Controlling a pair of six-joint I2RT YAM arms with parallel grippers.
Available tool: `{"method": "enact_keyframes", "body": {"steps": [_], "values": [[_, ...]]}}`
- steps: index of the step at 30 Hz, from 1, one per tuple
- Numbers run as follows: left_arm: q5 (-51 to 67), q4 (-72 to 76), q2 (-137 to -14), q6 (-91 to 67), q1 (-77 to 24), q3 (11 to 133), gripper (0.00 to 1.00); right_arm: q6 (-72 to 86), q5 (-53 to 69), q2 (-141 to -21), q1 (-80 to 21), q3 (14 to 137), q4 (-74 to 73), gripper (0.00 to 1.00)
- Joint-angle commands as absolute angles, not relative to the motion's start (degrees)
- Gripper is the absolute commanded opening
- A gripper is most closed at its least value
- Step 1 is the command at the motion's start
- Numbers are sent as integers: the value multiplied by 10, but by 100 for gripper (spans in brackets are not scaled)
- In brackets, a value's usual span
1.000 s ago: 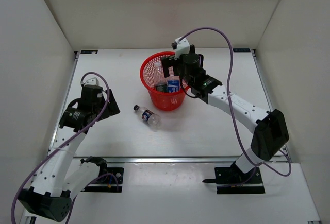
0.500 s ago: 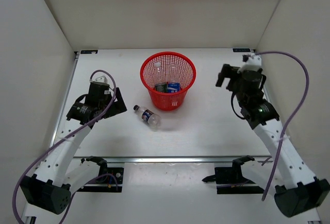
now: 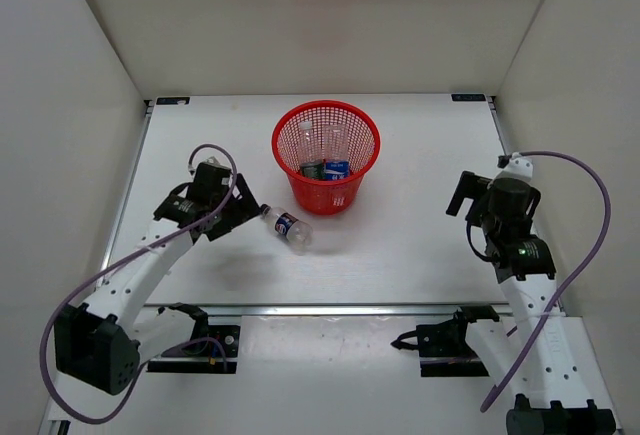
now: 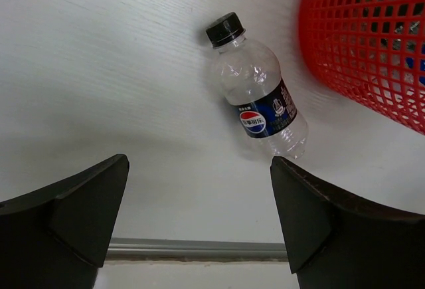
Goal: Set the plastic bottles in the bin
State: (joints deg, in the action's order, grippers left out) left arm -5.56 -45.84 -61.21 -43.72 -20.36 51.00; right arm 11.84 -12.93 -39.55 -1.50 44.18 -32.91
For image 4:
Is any red mesh plastic bin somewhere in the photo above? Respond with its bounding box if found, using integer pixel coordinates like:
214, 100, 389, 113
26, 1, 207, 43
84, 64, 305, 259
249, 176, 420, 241
298, 0, 424, 133

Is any aluminium front table rail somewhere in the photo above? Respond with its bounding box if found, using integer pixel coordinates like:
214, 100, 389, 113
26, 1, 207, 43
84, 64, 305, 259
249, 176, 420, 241
106, 238, 288, 262

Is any clear blue-label water bottle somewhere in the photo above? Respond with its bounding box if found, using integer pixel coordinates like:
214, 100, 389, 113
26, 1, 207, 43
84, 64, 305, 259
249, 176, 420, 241
405, 43, 425, 86

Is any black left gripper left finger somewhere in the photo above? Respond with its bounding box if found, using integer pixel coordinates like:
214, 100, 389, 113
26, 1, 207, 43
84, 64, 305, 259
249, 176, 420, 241
1, 154, 129, 288

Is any clear Pepsi-label plastic bottle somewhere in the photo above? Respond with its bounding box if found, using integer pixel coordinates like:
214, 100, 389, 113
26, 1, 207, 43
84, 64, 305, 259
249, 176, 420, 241
206, 12, 308, 159

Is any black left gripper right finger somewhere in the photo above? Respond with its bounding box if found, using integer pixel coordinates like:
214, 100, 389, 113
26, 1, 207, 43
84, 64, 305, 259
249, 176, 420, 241
270, 157, 424, 288

